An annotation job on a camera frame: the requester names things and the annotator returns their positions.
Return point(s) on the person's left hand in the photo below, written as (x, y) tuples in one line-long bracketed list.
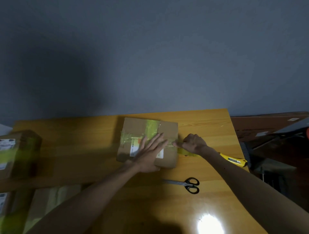
[(147, 159)]

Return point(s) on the person's right hand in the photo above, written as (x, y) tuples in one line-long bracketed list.
[(194, 144)]

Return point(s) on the person's right fingers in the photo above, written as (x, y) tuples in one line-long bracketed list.
[(179, 144)]

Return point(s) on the person's left little finger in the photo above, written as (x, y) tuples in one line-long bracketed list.
[(143, 145)]

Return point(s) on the yellowish packing tape roll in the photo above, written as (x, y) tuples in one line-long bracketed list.
[(187, 152)]

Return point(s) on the taped cardboard box with label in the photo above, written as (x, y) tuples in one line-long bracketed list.
[(137, 131)]

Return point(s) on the person's right forearm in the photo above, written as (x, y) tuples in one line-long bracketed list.
[(246, 190)]

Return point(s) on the person's left forearm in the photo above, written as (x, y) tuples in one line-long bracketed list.
[(96, 197)]

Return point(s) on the yellow utility knife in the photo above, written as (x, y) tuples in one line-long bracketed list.
[(233, 160)]

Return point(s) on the large flat brown cardboard box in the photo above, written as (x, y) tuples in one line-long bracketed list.
[(263, 124)]

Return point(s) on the pale taped cardboard box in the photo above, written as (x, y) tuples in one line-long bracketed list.
[(50, 202)]

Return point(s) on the cardboard box with white labels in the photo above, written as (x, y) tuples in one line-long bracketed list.
[(17, 151)]

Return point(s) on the small cardboard box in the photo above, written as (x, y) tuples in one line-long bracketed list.
[(5, 203)]

